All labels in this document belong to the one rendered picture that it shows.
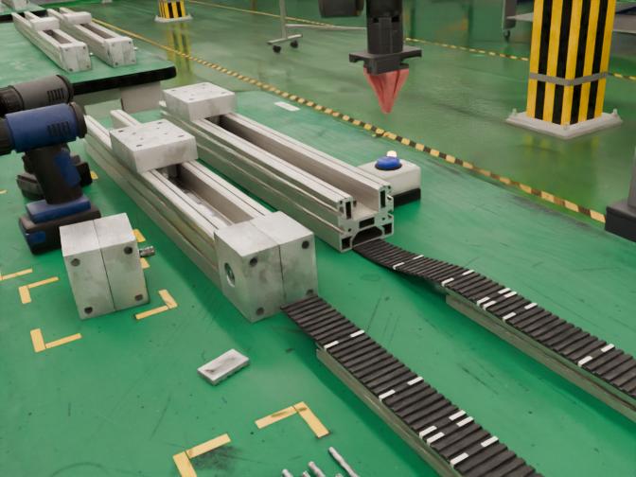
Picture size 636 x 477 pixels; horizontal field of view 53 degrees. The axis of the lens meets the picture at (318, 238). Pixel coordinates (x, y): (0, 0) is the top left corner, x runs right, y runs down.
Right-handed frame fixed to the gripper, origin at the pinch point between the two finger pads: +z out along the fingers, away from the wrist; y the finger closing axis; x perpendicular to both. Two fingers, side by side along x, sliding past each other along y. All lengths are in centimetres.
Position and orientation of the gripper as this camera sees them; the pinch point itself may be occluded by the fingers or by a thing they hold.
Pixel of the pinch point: (386, 107)
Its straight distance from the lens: 108.5
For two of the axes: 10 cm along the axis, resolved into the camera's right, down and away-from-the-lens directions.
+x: 5.1, 3.5, -7.8
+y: -8.5, 2.8, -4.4
